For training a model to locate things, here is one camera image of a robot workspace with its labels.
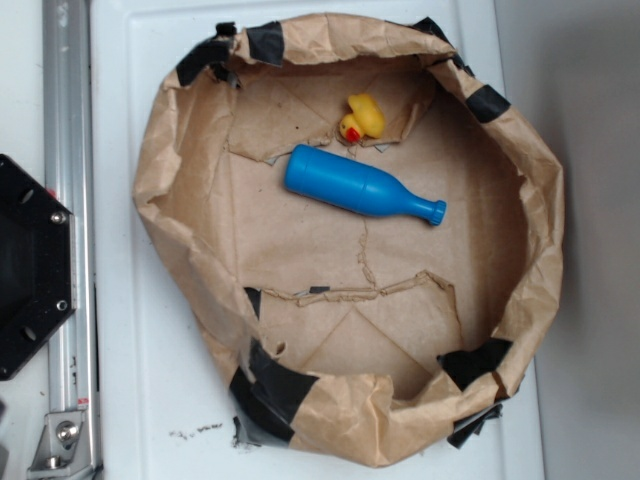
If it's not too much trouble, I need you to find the blue plastic bottle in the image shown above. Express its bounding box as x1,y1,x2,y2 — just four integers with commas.
284,145,447,226

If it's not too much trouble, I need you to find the yellow rubber duck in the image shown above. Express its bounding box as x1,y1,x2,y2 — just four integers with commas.
339,93,386,143

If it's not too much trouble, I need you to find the brown paper bag bin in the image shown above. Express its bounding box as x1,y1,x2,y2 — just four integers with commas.
133,13,564,467

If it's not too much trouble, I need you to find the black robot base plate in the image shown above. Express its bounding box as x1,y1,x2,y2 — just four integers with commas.
1,155,75,381

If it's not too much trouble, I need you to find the aluminium extrusion rail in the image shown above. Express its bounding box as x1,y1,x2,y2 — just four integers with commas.
42,1,103,479

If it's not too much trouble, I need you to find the metal corner bracket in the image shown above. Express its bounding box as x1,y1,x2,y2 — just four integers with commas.
26,411,91,479

